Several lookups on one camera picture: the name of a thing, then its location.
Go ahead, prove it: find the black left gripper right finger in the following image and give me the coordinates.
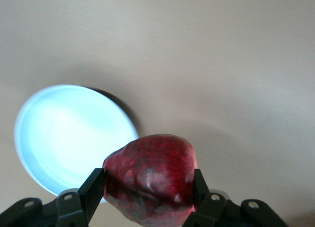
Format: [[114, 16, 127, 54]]
[[183, 168, 288, 227]]

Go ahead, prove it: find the light blue round plate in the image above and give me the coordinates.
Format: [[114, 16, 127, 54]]
[[14, 84, 140, 197]]

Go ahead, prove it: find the dark red apple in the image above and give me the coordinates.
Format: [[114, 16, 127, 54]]
[[103, 132, 199, 227]]

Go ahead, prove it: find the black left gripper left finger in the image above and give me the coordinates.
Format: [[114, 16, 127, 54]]
[[6, 167, 105, 227]]

